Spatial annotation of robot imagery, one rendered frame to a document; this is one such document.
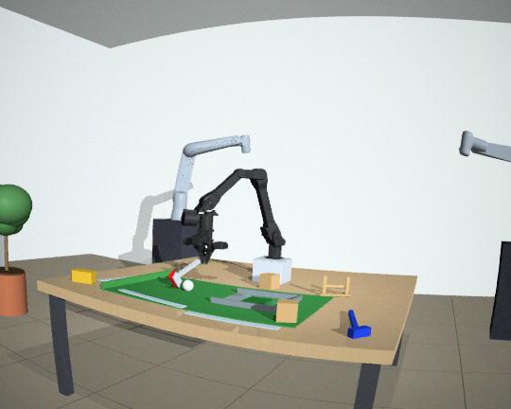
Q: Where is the green putting mat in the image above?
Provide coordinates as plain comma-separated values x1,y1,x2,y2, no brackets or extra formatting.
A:
103,276,334,328

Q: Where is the yellow rectangular block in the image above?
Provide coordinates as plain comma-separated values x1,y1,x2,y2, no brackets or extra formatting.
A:
72,268,97,284

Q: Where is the tan cardboard box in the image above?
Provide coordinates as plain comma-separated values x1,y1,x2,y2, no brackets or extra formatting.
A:
259,273,280,290
276,298,299,323

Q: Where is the white golf ball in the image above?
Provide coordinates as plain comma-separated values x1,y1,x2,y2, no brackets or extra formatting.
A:
183,280,194,291

